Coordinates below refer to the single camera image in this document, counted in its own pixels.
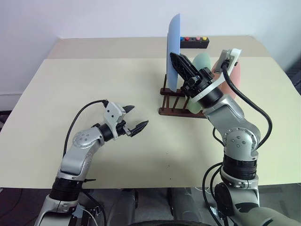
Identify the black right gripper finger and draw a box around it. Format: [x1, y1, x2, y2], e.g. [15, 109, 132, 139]
[180, 54, 201, 78]
[169, 53, 198, 82]

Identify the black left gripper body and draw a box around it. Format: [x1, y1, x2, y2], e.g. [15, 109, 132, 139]
[116, 119, 132, 138]

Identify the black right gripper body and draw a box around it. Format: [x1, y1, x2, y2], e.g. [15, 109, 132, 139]
[180, 67, 216, 97]

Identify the green plate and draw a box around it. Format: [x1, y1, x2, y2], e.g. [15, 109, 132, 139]
[187, 52, 211, 114]

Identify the blue plate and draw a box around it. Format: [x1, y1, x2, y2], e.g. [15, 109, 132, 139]
[166, 13, 182, 93]

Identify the red plate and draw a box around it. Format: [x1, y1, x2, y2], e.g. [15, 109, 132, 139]
[211, 60, 242, 101]

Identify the dark wooden dish rack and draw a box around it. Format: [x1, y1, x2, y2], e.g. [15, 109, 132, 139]
[158, 79, 207, 120]

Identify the black button box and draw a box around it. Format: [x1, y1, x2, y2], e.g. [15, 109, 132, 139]
[180, 36, 210, 49]

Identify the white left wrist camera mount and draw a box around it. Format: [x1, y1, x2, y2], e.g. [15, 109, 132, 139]
[103, 101, 127, 141]

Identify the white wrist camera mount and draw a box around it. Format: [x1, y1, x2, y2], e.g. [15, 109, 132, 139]
[187, 48, 242, 105]
[103, 101, 127, 141]

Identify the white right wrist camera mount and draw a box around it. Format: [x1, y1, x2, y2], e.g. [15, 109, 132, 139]
[187, 48, 242, 105]

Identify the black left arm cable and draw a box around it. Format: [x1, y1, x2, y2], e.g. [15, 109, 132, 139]
[63, 100, 110, 156]

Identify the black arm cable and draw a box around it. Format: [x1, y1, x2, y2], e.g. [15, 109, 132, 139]
[63, 100, 110, 156]
[222, 60, 273, 151]

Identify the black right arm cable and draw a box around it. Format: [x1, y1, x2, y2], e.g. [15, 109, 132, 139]
[222, 60, 273, 151]

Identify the black shoulder cable loop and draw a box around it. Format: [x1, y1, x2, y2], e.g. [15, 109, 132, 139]
[201, 162, 226, 215]

